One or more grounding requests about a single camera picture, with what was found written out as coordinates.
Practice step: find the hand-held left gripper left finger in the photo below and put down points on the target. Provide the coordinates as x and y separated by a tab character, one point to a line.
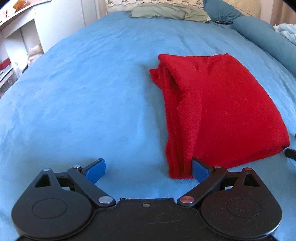
97	172

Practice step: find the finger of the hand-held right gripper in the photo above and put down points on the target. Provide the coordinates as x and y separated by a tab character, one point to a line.
291	154

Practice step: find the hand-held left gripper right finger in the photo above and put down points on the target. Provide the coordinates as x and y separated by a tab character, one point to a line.
198	171

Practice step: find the red knit sweater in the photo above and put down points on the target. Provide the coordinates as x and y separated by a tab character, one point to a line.
219	109

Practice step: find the bed with blue sheet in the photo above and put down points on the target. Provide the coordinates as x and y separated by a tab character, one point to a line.
81	104

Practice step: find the teal bolster pillow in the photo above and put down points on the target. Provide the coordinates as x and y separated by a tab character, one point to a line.
266	39

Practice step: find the light blue blanket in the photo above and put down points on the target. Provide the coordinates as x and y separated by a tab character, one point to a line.
286	33

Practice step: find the beige soft bag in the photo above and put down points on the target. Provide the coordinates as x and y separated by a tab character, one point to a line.
34	54

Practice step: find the red box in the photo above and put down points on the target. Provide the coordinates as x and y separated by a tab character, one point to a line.
4	64

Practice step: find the beige curtain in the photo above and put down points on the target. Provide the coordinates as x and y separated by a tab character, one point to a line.
277	11

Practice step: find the cream quilted headboard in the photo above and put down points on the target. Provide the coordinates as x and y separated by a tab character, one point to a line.
245	8

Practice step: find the white wardrobe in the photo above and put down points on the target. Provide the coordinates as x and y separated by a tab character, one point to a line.
69	20

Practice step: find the white shelf unit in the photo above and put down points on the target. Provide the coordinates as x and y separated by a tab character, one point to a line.
20	34

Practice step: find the green pillow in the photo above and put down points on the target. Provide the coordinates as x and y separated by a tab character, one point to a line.
168	11

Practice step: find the cream embroidered pillow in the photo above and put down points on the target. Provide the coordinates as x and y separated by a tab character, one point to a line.
152	2

